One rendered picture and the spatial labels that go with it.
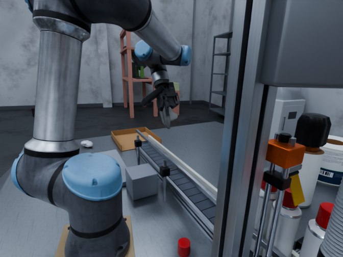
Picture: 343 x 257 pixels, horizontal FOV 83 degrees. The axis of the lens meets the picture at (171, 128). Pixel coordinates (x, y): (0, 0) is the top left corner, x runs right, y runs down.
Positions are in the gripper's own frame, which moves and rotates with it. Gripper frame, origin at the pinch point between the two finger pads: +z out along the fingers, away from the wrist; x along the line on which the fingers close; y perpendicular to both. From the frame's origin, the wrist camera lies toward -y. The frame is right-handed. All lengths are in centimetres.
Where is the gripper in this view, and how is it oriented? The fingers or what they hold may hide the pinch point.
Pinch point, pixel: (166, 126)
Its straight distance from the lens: 84.1
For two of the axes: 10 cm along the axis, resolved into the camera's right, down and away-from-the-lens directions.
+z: 2.2, 9.6, -1.7
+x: -4.1, 2.5, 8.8
